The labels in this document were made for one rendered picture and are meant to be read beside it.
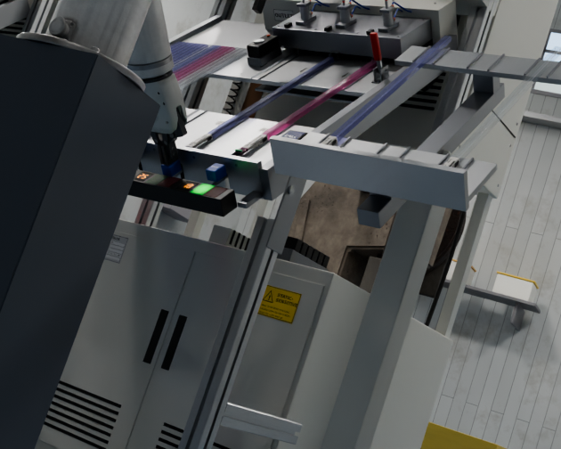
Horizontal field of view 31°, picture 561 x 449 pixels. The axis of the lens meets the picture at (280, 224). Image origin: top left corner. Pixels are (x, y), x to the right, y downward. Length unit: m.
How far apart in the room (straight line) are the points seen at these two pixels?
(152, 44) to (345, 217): 6.69
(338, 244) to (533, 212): 3.70
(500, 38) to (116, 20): 1.29
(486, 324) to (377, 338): 9.63
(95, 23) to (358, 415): 0.75
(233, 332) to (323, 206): 6.80
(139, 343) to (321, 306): 0.45
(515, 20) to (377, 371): 1.17
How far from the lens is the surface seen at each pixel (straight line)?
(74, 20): 1.41
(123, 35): 1.42
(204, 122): 2.03
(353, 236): 8.29
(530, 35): 2.67
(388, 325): 1.68
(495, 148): 2.56
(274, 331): 2.03
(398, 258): 1.70
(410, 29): 2.21
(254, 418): 1.82
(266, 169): 1.75
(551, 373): 11.13
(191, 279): 2.18
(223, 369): 1.71
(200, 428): 1.71
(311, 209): 8.53
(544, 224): 11.46
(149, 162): 1.95
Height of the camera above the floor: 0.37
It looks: 9 degrees up
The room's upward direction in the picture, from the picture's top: 19 degrees clockwise
